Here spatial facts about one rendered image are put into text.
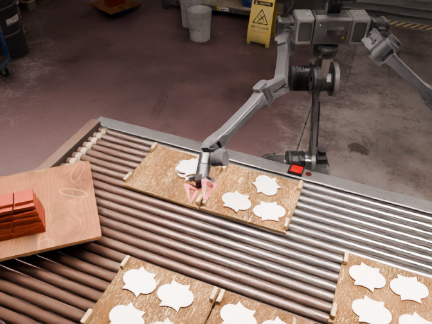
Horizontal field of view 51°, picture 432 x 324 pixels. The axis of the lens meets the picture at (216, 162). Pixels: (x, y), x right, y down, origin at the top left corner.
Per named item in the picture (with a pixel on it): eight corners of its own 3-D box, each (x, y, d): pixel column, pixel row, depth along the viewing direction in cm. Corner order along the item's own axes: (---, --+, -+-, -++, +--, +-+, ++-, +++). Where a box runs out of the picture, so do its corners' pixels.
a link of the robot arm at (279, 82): (292, 98, 202) (285, 80, 196) (263, 105, 208) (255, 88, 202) (296, 47, 234) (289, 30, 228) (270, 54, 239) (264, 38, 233)
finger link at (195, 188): (193, 206, 188) (197, 184, 192) (203, 204, 183) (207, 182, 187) (180, 200, 185) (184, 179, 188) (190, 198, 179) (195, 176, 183)
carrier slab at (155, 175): (156, 146, 248) (155, 144, 247) (225, 166, 236) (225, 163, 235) (122, 186, 223) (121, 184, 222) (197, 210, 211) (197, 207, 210)
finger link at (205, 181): (203, 204, 183) (207, 182, 187) (214, 201, 178) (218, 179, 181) (189, 198, 180) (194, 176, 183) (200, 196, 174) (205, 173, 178)
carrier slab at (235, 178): (226, 165, 237) (226, 162, 236) (303, 185, 226) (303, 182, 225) (200, 210, 211) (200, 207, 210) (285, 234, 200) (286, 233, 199)
